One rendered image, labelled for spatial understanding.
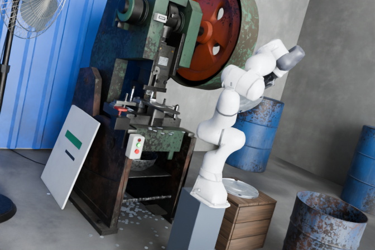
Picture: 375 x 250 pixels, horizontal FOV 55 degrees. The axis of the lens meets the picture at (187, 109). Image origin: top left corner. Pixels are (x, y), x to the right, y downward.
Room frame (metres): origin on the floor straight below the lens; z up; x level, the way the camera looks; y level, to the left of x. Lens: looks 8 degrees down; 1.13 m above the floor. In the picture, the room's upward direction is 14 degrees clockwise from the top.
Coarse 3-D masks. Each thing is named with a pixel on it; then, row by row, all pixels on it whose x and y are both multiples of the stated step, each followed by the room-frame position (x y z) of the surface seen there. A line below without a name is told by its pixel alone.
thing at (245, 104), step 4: (240, 96) 2.26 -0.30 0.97; (240, 100) 2.32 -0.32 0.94; (244, 100) 2.33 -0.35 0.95; (248, 100) 2.34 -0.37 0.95; (252, 100) 2.34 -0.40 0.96; (256, 100) 2.35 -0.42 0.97; (260, 100) 2.36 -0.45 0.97; (240, 104) 2.36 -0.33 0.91; (244, 104) 2.36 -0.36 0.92; (248, 104) 2.37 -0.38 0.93; (252, 104) 2.38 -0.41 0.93; (256, 104) 2.39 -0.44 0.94; (240, 108) 2.39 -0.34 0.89; (244, 108) 2.40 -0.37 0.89; (248, 108) 2.41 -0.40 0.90
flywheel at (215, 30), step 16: (208, 0) 2.70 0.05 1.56; (224, 0) 2.58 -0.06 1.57; (208, 16) 2.67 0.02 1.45; (224, 16) 2.55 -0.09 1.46; (240, 16) 2.41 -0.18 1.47; (208, 32) 2.59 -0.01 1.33; (224, 32) 2.52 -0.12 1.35; (208, 48) 2.61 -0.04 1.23; (224, 48) 2.50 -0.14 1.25; (192, 64) 2.70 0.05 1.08; (208, 64) 2.58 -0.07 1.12; (224, 64) 2.43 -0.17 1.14; (192, 80) 2.62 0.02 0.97; (208, 80) 2.56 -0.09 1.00
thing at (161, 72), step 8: (160, 48) 2.32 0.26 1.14; (168, 48) 2.37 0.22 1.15; (160, 56) 2.34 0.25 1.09; (168, 56) 2.38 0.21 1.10; (160, 64) 2.35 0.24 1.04; (168, 64) 2.39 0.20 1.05; (144, 72) 2.36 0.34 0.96; (152, 72) 2.31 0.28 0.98; (160, 72) 2.36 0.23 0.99; (168, 72) 2.40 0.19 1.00; (144, 80) 2.35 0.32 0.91; (152, 80) 2.32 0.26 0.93; (160, 80) 2.33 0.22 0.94
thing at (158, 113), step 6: (144, 102) 2.31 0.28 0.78; (150, 102) 2.33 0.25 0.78; (150, 108) 2.29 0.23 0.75; (156, 108) 2.21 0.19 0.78; (162, 108) 2.24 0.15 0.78; (168, 108) 2.30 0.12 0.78; (150, 114) 2.28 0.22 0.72; (156, 114) 2.27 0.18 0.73; (162, 114) 2.31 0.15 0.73; (150, 120) 2.27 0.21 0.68; (156, 120) 2.28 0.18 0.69; (162, 120) 2.31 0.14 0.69
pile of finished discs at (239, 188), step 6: (222, 180) 2.43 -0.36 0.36; (228, 180) 2.47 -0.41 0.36; (234, 180) 2.50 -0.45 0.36; (228, 186) 2.33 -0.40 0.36; (234, 186) 2.35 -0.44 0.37; (240, 186) 2.38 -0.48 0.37; (246, 186) 2.43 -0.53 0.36; (252, 186) 2.45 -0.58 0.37; (228, 192) 2.24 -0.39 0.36; (234, 192) 2.26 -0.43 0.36; (240, 192) 2.28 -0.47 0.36; (246, 192) 2.31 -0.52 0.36; (252, 192) 2.35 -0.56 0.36; (252, 198) 2.25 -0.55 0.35
